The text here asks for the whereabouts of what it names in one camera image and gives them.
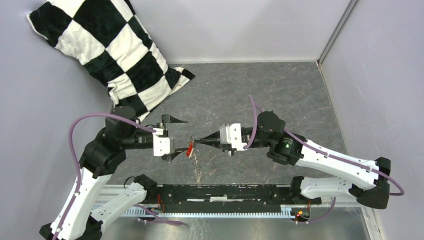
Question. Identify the black white checkered pillow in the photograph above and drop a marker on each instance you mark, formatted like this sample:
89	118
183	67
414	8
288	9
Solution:
111	43

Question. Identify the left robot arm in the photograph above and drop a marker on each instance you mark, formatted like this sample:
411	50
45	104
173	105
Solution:
78	219

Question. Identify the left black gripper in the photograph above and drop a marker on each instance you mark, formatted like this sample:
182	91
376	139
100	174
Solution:
168	118

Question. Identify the aluminium frame rail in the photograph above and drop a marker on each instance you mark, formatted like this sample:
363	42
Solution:
301	212

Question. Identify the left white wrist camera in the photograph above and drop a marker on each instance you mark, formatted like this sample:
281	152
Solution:
162	143

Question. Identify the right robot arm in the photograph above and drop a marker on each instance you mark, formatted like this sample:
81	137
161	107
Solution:
366	181

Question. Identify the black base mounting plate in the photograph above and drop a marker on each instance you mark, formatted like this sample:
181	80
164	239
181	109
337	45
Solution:
224	199

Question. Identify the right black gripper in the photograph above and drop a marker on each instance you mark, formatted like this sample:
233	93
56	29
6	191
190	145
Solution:
212	140

